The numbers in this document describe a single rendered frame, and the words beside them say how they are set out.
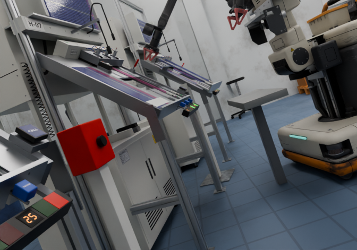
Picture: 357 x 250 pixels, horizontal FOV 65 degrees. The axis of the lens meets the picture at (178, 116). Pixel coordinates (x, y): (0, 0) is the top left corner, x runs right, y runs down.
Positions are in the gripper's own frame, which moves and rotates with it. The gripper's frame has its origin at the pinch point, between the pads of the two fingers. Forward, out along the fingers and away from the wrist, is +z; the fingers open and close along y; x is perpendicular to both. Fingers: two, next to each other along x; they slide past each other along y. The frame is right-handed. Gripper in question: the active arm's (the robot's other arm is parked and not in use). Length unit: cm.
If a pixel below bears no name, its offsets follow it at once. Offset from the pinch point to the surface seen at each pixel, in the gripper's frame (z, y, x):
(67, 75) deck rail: 18, 60, -14
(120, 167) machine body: 50, 57, 28
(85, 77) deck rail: 15, 60, -5
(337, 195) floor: 19, 31, 132
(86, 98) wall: 152, -306, -197
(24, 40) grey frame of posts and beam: 10, 64, -39
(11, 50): 19, 60, -48
